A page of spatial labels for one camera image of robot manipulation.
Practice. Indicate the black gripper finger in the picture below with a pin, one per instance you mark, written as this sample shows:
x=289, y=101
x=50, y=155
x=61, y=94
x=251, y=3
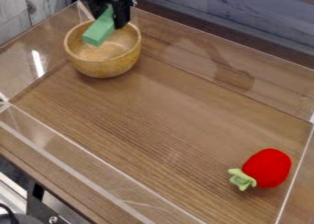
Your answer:
x=98, y=7
x=121, y=9

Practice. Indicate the green rectangular block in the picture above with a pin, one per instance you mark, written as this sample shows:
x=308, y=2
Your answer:
x=101, y=29

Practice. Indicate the brown wooden bowl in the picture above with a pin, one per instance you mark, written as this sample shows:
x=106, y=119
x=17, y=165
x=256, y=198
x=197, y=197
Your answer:
x=113, y=58

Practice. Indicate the red plush strawberry toy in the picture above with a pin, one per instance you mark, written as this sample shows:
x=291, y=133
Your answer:
x=265, y=170

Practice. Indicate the clear acrylic tray wall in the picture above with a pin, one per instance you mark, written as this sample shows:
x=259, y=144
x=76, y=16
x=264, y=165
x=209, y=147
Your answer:
x=136, y=149

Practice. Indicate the black metal table bracket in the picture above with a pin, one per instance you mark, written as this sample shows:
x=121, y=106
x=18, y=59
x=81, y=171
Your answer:
x=47, y=208

